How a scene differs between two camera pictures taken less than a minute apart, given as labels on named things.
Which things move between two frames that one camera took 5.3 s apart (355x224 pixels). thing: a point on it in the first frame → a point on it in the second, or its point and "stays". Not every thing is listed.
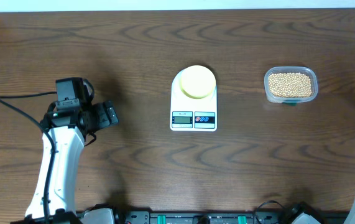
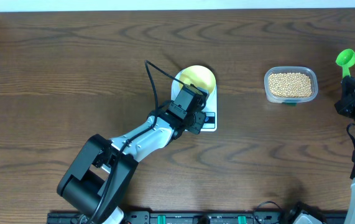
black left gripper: (102, 120) → (197, 119)
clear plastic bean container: (289, 84) stays
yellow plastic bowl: (198, 81) stays
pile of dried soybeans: (294, 84) stays
